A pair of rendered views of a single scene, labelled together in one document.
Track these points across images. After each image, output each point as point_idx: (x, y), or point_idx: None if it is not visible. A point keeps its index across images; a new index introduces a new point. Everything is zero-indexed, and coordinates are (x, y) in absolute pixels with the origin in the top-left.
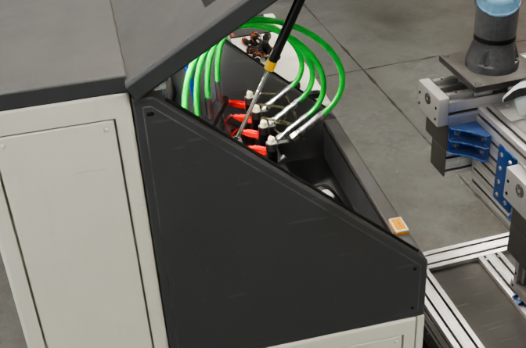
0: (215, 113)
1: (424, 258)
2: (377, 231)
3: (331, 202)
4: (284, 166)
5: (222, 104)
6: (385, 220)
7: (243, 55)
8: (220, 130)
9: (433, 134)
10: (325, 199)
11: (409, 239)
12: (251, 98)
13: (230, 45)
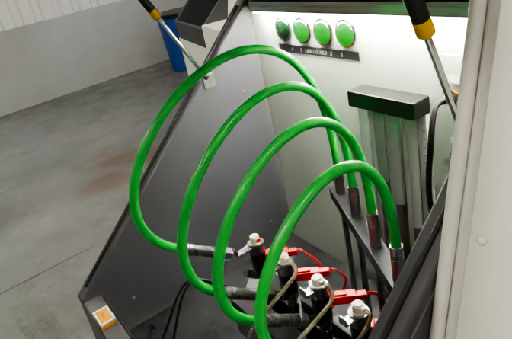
0: (377, 255)
1: (80, 291)
2: (114, 227)
3: (145, 171)
4: (270, 330)
5: (385, 274)
6: (121, 326)
7: (393, 286)
8: (209, 52)
9: None
10: (148, 163)
11: (94, 311)
12: (350, 306)
13: (414, 252)
